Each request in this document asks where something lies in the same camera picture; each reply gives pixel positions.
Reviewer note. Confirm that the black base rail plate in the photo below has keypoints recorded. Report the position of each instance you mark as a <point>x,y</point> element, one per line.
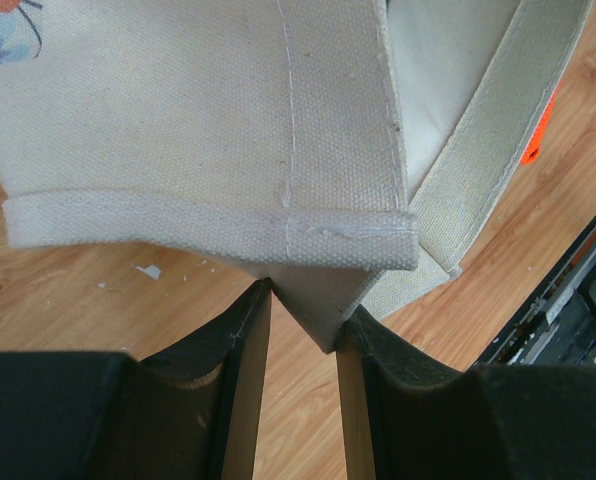
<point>554,330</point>

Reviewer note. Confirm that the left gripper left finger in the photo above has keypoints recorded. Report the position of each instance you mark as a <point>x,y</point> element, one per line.
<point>190,411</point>

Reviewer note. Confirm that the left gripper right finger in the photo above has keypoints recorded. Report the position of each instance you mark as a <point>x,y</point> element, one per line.
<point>406,415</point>

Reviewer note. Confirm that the canvas tote bag orange handles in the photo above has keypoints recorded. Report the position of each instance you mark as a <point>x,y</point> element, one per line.
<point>350,151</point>

